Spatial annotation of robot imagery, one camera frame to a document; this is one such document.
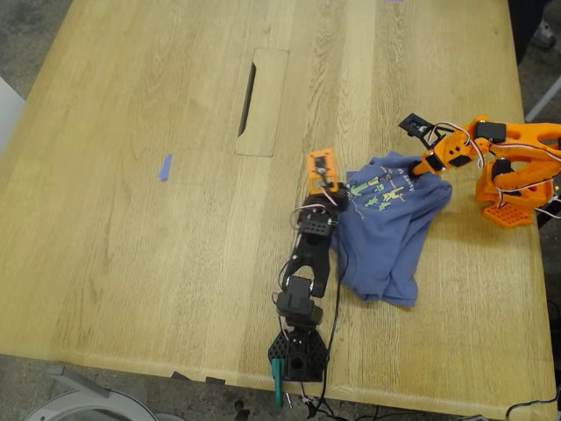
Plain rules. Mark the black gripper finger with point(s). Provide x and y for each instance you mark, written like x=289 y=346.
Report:
x=340 y=201
x=317 y=201

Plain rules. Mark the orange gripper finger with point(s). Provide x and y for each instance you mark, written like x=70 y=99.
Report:
x=423 y=172
x=425 y=160

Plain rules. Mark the blue printed T-shirt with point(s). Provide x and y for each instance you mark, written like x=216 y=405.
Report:
x=385 y=245

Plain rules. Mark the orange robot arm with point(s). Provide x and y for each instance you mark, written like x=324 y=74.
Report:
x=517 y=131

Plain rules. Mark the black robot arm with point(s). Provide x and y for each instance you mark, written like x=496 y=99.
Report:
x=302 y=302

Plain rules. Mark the grey sneaker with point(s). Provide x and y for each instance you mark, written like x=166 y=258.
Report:
x=544 y=35

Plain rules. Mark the small blue tape piece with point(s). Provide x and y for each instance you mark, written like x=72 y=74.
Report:
x=165 y=166

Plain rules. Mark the green table clamp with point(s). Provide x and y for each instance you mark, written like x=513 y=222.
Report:
x=277 y=381

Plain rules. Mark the white round chair base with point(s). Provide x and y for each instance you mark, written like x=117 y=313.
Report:
x=87 y=405

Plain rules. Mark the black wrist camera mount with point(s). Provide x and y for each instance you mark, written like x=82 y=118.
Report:
x=416 y=127

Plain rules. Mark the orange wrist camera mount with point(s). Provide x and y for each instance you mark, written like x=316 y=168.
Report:
x=322 y=166

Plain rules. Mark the white metal chair frame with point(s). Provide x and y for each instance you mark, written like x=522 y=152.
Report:
x=545 y=98

